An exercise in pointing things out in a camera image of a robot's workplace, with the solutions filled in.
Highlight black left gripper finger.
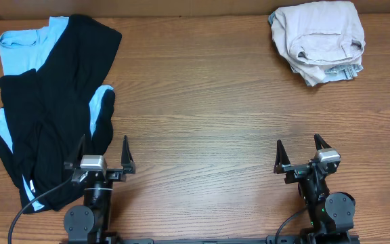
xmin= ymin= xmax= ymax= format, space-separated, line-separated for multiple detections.
xmin=121 ymin=136 xmax=135 ymax=174
xmin=64 ymin=135 xmax=85 ymax=169

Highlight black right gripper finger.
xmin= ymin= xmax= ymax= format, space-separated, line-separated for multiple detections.
xmin=274 ymin=140 xmax=291 ymax=174
xmin=314 ymin=134 xmax=331 ymax=150

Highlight beige khaki shorts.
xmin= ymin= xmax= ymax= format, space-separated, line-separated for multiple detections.
xmin=269 ymin=0 xmax=366 ymax=87

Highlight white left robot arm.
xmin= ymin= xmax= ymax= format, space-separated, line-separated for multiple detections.
xmin=64 ymin=136 xmax=135 ymax=244

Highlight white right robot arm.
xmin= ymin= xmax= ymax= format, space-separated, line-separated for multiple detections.
xmin=273 ymin=134 xmax=360 ymax=243

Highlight black garment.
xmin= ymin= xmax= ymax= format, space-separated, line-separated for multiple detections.
xmin=0 ymin=14 xmax=123 ymax=215

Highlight folded light blue denim shorts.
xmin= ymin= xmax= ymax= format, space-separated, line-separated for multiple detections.
xmin=268 ymin=12 xmax=364 ymax=87

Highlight light blue shirt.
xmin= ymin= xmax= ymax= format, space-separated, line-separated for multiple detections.
xmin=0 ymin=16 xmax=114 ymax=211

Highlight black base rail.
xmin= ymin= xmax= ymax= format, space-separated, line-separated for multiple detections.
xmin=59 ymin=233 xmax=361 ymax=244

